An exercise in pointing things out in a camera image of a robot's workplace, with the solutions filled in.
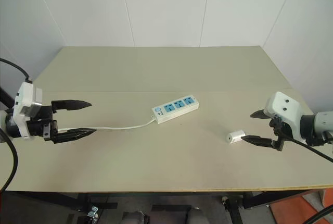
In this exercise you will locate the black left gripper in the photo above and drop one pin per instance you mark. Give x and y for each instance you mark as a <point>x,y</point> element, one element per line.
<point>39,126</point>

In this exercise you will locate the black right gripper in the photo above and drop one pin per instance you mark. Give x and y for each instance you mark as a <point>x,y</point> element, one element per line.
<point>279,130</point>

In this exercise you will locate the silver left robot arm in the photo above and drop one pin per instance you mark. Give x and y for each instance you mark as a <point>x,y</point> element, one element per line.
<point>11,128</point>

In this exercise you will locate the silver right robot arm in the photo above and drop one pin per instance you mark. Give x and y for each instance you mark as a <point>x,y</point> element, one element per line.
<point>323,122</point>

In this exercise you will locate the small white plug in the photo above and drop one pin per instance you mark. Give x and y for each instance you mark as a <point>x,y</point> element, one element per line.
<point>235,136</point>

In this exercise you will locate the white power strip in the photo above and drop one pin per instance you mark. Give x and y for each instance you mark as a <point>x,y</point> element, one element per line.
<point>175,108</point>

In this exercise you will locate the orange floor mat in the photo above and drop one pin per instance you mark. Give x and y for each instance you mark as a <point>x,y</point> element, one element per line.
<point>299,208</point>

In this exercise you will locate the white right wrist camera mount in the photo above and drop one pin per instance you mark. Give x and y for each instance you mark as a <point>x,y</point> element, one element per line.
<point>283,104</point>

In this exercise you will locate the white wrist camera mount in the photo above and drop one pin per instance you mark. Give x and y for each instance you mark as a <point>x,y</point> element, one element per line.
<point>283,104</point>
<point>26,99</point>

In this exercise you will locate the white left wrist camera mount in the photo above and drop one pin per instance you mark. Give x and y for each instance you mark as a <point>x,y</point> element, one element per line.
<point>26,99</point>

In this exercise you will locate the black metal table frame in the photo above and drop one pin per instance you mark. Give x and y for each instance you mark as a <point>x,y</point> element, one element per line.
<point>244,200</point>

